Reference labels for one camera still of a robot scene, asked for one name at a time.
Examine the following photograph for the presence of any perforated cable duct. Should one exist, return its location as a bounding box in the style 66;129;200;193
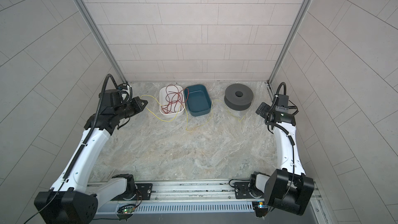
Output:
93;201;256;215

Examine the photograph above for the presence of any red cable bundle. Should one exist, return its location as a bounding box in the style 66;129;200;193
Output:
161;84;189;115

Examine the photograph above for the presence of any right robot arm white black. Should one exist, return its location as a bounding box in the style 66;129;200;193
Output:
249;82;315;218

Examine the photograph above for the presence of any right circuit board with LED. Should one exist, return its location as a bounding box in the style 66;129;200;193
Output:
252;201;269;218

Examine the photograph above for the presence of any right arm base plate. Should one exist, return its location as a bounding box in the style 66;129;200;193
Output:
234;181;274;201

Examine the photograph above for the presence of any aluminium mounting rail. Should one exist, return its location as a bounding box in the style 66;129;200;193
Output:
62;178;322;204

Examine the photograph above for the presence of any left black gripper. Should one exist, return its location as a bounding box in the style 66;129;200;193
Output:
113;97;149;121

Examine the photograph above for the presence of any circuit board with led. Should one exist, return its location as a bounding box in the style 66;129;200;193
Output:
117;204;136;215
252;201;269;218

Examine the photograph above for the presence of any dark grey cable spool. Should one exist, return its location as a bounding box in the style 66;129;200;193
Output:
224;84;254;111

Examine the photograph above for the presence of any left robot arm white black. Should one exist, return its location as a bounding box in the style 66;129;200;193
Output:
34;74;148;224

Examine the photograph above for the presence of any yellow cable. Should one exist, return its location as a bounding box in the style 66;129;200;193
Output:
139;94;248;132

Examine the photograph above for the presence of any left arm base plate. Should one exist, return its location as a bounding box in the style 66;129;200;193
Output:
112;183;153;201

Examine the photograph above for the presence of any teal oval tray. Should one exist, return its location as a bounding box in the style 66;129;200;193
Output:
183;84;212;117

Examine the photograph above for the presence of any white oval tray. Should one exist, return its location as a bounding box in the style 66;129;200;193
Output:
159;85;185;118

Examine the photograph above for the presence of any left circuit board with LED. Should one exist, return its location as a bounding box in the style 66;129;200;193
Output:
117;204;136;215

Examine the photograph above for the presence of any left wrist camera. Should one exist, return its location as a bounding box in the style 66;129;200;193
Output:
118;83;132;95

